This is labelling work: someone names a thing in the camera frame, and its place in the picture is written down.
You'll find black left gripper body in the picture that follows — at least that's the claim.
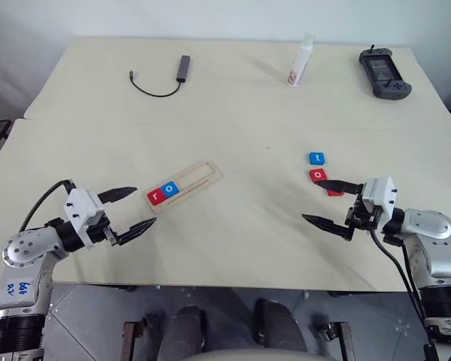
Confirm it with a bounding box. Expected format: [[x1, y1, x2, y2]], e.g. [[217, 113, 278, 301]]
[[85, 205, 123, 248]]

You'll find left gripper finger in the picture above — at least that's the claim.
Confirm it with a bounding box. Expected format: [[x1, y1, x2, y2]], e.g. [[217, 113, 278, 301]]
[[97, 186, 138, 205], [114, 217, 158, 246]]

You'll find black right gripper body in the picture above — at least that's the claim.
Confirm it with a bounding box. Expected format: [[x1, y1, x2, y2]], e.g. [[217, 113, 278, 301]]
[[344, 196, 384, 241]]

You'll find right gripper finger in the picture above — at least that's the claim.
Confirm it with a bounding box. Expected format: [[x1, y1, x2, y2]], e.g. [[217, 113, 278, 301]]
[[301, 213, 350, 241], [317, 179, 365, 196]]

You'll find red letter tile o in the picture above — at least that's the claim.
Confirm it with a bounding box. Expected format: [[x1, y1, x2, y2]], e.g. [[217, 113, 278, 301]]
[[307, 168, 330, 184]]

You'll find red letter tile r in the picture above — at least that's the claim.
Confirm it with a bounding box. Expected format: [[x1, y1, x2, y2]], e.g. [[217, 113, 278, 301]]
[[147, 189, 166, 207]]

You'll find blue letter tile o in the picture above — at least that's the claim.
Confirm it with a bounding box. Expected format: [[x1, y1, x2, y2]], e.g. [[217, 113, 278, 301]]
[[161, 180, 180, 199]]

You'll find wooden letter tray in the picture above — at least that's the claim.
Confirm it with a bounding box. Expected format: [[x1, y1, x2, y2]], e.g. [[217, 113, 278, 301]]
[[146, 159, 224, 216]]

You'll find dark rounded shape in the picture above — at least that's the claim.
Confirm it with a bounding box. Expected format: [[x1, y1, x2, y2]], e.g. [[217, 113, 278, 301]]
[[168, 305, 206, 354], [254, 298, 305, 353]]

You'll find black handheld remote controller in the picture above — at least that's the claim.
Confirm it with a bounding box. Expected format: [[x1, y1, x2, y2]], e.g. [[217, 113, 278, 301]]
[[358, 44, 413, 101]]

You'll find white spray bottle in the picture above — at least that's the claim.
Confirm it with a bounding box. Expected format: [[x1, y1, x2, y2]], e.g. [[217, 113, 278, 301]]
[[286, 32, 316, 89]]

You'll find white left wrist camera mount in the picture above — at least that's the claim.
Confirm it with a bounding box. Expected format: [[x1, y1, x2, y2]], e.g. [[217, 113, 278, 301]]
[[63, 187, 107, 250]]

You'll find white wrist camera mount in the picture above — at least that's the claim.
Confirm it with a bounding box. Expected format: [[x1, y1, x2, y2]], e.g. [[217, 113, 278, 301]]
[[362, 175, 398, 219], [63, 187, 107, 250]]

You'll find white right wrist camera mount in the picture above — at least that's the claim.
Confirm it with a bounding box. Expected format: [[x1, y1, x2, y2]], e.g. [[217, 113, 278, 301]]
[[362, 175, 398, 219]]

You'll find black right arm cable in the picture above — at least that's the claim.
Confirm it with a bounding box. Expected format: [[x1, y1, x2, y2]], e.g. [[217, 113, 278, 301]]
[[368, 227, 440, 361]]

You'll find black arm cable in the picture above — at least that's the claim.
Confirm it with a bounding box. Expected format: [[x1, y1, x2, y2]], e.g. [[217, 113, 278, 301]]
[[17, 179, 78, 233], [368, 227, 440, 361]]

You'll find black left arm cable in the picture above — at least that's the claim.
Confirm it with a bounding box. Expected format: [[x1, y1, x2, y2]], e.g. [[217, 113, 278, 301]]
[[17, 179, 78, 233]]

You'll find rusty metal frame bar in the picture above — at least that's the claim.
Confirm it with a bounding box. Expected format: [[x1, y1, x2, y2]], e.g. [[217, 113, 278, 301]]
[[123, 314, 153, 361], [311, 320, 353, 361]]

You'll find grey USB hub with cable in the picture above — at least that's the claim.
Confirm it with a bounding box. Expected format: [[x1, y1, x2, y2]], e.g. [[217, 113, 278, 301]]
[[129, 54, 192, 98]]

